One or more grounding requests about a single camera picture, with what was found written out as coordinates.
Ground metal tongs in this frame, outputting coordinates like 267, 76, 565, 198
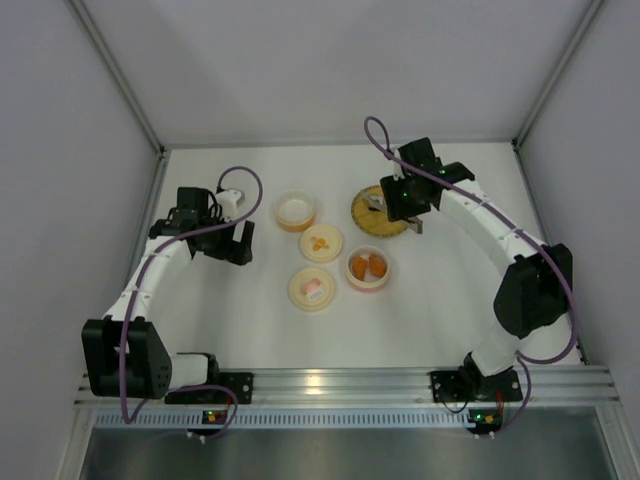
359, 190, 423, 234

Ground fried food piece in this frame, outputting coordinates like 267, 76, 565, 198
368, 253, 388, 278
351, 256, 368, 282

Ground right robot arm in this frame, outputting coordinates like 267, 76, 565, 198
380, 138, 573, 377

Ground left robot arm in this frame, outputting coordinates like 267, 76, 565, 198
81, 187, 255, 400

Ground orange lunch bowl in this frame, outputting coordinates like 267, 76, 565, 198
273, 189, 316, 232

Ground pink lunch bowl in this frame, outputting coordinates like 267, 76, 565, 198
346, 245, 391, 293

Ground round bamboo tray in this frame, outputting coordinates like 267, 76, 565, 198
350, 192, 408, 238

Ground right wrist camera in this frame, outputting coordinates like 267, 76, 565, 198
393, 162, 405, 181

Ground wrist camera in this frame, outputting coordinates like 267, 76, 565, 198
393, 162, 405, 181
215, 189, 245, 222

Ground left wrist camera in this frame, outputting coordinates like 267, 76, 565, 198
215, 189, 245, 222

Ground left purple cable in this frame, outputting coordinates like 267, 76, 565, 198
119, 167, 264, 425

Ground purple cable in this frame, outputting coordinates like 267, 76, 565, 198
363, 116, 582, 441
119, 167, 264, 425

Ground cream lid orange handle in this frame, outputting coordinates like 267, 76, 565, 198
299, 224, 343, 264

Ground cream lid pink handle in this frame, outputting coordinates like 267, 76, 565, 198
288, 267, 336, 312

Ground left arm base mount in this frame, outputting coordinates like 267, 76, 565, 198
164, 371, 254, 405

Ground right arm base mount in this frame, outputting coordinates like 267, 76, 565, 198
429, 354, 524, 404

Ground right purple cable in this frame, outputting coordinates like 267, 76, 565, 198
363, 116, 582, 441

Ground slotted cable duct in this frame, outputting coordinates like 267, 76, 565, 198
94, 407, 474, 430

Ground aluminium front rail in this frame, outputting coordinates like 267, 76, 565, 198
74, 365, 619, 407

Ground right aluminium frame post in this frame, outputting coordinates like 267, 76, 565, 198
511, 0, 608, 153

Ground aluminium frame post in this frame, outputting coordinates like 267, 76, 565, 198
511, 0, 608, 153
65, 0, 166, 157

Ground left aluminium frame post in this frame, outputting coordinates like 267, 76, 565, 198
65, 0, 166, 157

